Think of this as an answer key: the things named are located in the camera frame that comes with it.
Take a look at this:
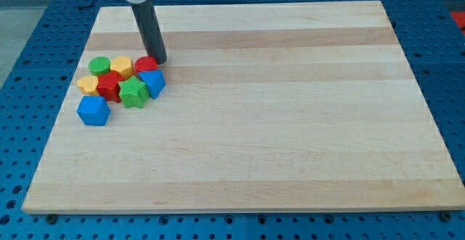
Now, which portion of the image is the red circle block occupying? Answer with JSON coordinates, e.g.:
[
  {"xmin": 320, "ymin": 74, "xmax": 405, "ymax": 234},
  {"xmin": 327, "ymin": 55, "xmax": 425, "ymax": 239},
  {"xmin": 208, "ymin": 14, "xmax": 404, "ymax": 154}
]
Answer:
[{"xmin": 134, "ymin": 56, "xmax": 158, "ymax": 73}]

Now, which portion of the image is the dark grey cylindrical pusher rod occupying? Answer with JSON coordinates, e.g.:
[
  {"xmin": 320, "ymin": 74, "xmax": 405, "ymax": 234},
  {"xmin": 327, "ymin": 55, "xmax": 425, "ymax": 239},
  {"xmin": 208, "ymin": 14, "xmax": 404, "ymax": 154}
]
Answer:
[{"xmin": 131, "ymin": 0, "xmax": 168, "ymax": 64}]

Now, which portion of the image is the green circle block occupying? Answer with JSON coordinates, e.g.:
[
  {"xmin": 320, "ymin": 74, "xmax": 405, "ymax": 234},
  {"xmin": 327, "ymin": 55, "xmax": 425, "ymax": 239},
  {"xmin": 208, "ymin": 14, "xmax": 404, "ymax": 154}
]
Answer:
[{"xmin": 88, "ymin": 57, "xmax": 110, "ymax": 76}]

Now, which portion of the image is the light wooden board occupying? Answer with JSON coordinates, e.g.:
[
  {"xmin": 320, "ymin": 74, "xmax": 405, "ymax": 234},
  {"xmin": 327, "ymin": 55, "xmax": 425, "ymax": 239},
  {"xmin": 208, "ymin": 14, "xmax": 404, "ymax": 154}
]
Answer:
[{"xmin": 23, "ymin": 1, "xmax": 464, "ymax": 215}]

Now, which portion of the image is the blue triangle block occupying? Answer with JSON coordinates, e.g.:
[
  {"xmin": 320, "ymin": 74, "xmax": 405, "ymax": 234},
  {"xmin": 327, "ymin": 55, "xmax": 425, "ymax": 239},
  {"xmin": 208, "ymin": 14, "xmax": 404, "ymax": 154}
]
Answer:
[{"xmin": 139, "ymin": 70, "xmax": 166, "ymax": 100}]

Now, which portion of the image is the green star block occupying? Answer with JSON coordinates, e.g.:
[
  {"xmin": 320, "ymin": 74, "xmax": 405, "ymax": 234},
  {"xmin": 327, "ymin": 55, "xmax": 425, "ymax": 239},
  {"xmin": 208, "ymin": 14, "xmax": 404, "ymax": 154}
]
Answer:
[{"xmin": 118, "ymin": 76, "xmax": 150, "ymax": 108}]

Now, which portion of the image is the yellow hexagon block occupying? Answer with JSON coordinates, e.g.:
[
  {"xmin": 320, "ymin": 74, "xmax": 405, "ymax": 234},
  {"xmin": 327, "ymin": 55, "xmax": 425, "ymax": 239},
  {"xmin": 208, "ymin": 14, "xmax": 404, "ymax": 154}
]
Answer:
[{"xmin": 110, "ymin": 56, "xmax": 134, "ymax": 79}]

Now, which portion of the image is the red star block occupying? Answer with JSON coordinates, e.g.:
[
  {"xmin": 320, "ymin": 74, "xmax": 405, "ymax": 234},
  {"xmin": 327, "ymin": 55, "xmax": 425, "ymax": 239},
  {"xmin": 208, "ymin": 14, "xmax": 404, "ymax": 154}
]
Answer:
[{"xmin": 97, "ymin": 71, "xmax": 124, "ymax": 103}]

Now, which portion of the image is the blue cube block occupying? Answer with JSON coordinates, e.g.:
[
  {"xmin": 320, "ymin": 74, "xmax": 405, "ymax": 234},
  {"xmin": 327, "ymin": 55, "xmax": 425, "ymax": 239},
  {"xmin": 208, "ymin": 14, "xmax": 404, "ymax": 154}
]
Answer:
[{"xmin": 76, "ymin": 96, "xmax": 110, "ymax": 126}]

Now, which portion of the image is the yellow heart block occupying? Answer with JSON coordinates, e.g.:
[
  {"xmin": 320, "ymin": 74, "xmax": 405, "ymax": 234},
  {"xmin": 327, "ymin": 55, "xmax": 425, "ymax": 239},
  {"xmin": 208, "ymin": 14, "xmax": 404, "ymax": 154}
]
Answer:
[{"xmin": 76, "ymin": 76, "xmax": 99, "ymax": 96}]

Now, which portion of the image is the red object at right edge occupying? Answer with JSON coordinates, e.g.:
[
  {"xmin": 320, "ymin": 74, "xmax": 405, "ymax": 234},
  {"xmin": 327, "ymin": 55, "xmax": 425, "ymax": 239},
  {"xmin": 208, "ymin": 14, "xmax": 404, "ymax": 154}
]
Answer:
[{"xmin": 450, "ymin": 11, "xmax": 465, "ymax": 34}]

